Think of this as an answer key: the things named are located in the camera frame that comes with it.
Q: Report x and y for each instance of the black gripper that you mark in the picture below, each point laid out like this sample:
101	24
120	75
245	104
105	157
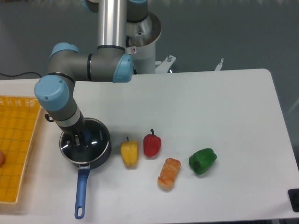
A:
72	137

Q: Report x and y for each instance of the glass pot lid blue knob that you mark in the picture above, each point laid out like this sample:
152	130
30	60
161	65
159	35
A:
98	147

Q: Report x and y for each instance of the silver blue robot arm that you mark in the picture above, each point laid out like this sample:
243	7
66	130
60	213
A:
110	63

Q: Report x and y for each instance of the yellow bell pepper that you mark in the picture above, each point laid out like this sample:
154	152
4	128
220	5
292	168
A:
130	152

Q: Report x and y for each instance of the yellow plastic basket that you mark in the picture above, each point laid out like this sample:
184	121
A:
18	121

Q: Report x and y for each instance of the red bell pepper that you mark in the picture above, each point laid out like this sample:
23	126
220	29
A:
151	144

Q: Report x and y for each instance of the orange shrimp toy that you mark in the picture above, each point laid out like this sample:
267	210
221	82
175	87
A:
168	174

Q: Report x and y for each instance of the green bell pepper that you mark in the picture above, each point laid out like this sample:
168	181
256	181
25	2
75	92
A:
202	160

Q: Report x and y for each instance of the black device at table edge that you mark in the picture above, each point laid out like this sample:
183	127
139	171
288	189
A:
294	199

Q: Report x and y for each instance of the blue saucepan with handle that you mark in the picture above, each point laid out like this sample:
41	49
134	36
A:
83	173

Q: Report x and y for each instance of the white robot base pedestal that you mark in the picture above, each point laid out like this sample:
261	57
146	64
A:
141	43

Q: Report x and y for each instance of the white metal base frame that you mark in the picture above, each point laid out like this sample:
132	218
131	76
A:
163	67

